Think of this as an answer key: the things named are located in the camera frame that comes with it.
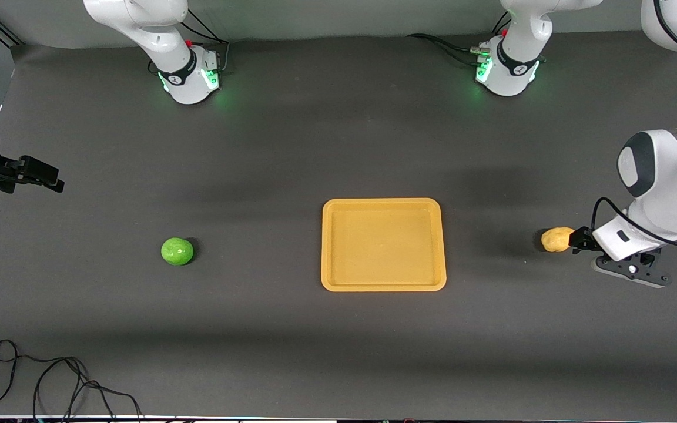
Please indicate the yellow toy potato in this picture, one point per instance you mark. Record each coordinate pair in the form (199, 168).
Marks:
(557, 239)

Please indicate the green toy apple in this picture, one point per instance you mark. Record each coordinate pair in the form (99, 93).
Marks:
(177, 251)

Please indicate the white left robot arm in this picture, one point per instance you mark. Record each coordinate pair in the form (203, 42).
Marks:
(667, 176)

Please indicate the yellow plastic tray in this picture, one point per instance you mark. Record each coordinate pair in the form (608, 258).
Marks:
(382, 244)

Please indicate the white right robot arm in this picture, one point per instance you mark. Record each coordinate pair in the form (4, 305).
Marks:
(156, 35)

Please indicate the aluminium frame rail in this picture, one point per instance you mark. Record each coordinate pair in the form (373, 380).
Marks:
(9, 36)

